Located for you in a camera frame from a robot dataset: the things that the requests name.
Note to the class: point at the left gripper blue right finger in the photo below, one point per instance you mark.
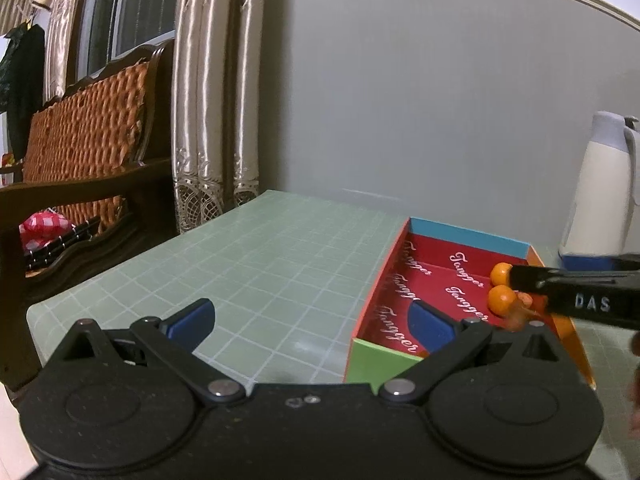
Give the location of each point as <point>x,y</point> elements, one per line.
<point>449,344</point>

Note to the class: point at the red checkered cushion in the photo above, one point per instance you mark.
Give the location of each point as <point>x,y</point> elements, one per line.
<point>42,228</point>

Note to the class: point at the dark hanging coat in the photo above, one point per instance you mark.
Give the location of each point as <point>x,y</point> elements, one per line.
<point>21,83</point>

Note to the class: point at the beige satin curtain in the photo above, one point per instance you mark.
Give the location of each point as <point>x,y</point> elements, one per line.
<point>215,107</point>

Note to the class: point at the wooden wicker bench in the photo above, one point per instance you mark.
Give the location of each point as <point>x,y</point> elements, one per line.
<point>100,155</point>

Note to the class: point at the orange tangerine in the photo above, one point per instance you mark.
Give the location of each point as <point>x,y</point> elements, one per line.
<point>500,274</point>
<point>499,300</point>

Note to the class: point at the orange carrot piece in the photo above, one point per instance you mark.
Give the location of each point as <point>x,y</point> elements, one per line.
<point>520,312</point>

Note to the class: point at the straw hat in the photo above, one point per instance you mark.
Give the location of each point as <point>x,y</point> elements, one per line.
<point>43,4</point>

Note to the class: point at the white thermos jug grey lid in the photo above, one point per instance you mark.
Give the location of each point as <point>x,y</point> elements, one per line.
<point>606,196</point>

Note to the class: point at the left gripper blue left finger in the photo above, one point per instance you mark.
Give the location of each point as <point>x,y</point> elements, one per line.
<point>172,341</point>

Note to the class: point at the colourful cardboard box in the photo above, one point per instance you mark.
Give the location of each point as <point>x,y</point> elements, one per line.
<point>445,266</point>

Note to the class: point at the green cutting mat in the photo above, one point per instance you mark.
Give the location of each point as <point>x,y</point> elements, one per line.
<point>288,275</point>

